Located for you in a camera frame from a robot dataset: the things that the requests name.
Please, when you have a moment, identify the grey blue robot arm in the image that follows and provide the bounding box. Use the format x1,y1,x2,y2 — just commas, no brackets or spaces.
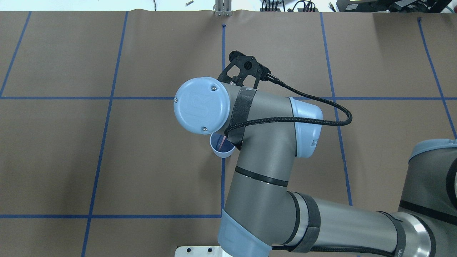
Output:
174,77,456,257

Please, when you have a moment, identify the black braided camera cable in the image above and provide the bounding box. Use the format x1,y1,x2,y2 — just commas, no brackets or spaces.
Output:
224,74,353,145

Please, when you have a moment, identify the blue plastic cup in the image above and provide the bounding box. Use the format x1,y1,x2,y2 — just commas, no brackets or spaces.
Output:
210,133,236,158

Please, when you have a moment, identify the aluminium frame post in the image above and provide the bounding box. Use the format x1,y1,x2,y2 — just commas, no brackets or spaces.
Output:
214,0,233,17

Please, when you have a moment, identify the white mounting base plate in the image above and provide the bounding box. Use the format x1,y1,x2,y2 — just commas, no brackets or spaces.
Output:
174,246,224,257

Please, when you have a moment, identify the red chopstick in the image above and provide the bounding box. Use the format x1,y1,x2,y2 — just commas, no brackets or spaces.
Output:
218,136,227,151

